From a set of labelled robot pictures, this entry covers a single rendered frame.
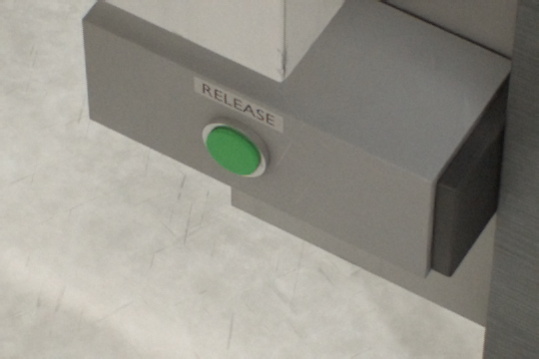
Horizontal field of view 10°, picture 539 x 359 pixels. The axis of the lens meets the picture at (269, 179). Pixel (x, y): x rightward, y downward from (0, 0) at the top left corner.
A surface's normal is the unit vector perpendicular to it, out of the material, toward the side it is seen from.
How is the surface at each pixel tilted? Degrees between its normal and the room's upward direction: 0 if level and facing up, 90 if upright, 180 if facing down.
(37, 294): 0
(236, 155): 90
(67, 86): 0
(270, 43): 90
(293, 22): 90
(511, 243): 90
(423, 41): 0
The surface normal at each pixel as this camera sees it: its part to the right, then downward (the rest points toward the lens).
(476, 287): -0.51, 0.69
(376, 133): 0.00, -0.60
